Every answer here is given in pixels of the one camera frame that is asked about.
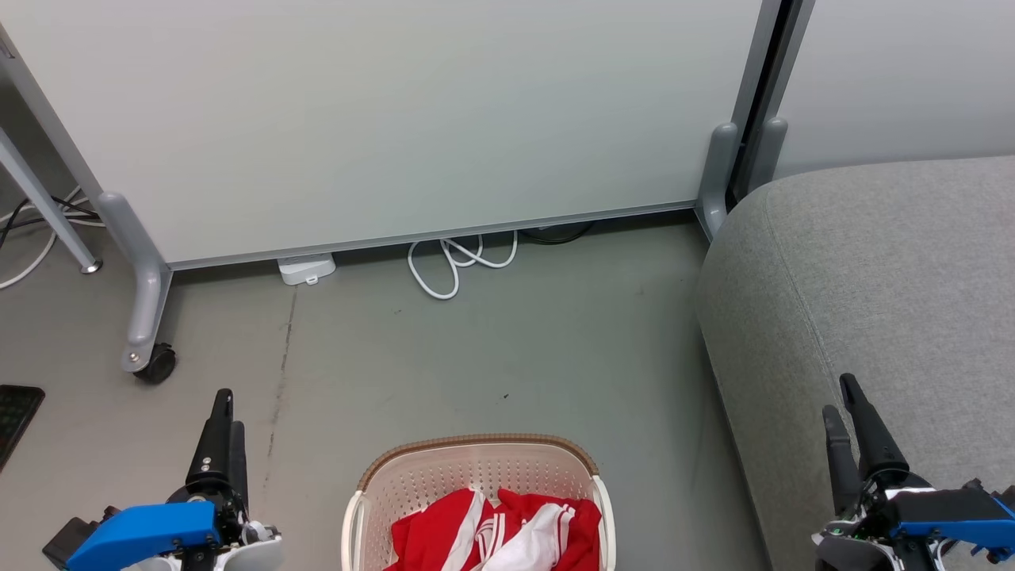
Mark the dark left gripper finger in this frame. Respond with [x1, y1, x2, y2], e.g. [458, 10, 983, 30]
[229, 420, 250, 510]
[186, 389, 236, 497]

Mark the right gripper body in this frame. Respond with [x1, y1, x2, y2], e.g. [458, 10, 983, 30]
[812, 469, 946, 571]

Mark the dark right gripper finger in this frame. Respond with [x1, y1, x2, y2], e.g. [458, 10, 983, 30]
[838, 374, 910, 483]
[822, 405, 863, 517]

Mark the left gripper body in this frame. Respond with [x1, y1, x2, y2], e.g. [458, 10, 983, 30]
[167, 485, 285, 571]

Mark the red and white garment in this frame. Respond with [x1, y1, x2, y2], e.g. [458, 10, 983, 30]
[384, 488, 603, 571]

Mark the grey fabric sofa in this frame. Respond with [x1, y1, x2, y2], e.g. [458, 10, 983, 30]
[695, 155, 1015, 571]

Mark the black caster wheel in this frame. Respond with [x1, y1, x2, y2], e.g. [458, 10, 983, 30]
[133, 343, 178, 386]

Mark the grey partition foot with caster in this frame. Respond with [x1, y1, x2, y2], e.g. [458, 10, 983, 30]
[97, 190, 177, 375]

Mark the flat black textured object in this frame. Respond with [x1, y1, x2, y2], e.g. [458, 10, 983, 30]
[0, 385, 46, 471]

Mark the white power adapter box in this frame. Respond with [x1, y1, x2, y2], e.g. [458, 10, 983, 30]
[277, 253, 337, 286]

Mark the cream perforated laundry basket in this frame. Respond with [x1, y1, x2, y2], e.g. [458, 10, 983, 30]
[341, 433, 617, 571]

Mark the grey metal table leg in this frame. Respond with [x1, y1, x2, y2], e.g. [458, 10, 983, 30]
[0, 127, 103, 275]

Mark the white partition panel dark edge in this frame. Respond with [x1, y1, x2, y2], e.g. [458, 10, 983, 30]
[773, 0, 1015, 180]

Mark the long white floor cable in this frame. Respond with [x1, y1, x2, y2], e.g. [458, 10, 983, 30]
[0, 186, 105, 291]

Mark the coiled white cable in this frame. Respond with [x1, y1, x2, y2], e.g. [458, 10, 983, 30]
[407, 232, 519, 301]

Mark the thin black floor cable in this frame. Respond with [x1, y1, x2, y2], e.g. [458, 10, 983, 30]
[0, 196, 102, 251]

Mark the looped black cable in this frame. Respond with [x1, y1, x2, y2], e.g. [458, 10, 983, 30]
[519, 221, 596, 246]

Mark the white partition panel grey frame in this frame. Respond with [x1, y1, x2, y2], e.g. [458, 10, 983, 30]
[0, 0, 786, 272]

